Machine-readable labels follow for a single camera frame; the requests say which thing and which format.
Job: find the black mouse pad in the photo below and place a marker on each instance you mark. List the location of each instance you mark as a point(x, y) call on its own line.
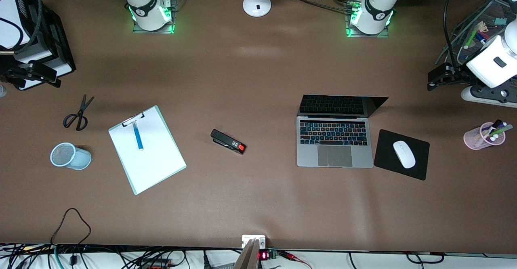
point(385, 156)

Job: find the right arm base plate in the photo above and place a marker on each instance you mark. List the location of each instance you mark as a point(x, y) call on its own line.
point(174, 14)

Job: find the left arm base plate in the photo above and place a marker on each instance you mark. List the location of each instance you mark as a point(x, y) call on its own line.
point(381, 34)

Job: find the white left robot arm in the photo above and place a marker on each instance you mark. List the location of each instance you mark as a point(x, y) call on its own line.
point(375, 6)

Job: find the purple marker in pink cup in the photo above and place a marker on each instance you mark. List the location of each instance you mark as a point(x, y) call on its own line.
point(497, 127)

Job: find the blue marker white cap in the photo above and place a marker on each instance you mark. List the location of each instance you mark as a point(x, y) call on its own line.
point(138, 137)

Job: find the blue and white marker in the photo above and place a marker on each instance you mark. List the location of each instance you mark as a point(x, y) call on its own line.
point(480, 38)

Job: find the wooden camera stand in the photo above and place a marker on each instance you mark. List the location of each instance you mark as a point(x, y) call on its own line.
point(248, 257)

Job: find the pink mesh cup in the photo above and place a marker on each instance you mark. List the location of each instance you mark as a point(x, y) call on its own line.
point(474, 137)

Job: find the light blue mesh cup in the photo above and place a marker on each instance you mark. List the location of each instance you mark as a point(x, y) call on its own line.
point(76, 158)

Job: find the white computer mouse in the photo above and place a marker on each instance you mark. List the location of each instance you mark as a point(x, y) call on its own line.
point(404, 154)

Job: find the silver laptop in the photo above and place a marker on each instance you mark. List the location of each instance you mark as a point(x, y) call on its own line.
point(335, 148)

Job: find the circuit board with red display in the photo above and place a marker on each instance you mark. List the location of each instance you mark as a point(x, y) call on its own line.
point(266, 255)

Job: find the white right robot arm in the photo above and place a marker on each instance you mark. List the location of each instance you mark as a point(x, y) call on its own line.
point(147, 6)

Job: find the mint clipboard with white paper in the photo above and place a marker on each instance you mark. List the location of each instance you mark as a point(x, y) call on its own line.
point(153, 160)

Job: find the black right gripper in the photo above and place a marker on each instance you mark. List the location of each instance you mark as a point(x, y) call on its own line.
point(12, 73)

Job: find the black stacked paper tray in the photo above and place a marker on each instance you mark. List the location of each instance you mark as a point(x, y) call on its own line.
point(56, 47)

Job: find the teal binder clip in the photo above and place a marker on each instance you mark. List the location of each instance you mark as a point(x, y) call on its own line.
point(501, 21)

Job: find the green marker in pink cup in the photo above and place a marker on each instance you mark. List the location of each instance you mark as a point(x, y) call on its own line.
point(504, 129)

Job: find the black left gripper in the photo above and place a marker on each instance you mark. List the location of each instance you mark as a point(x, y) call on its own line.
point(461, 73)

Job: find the white mounting block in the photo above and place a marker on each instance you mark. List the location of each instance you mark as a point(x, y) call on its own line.
point(247, 240)

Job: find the black stapler with red end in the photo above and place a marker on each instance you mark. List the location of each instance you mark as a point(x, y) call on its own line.
point(228, 141)

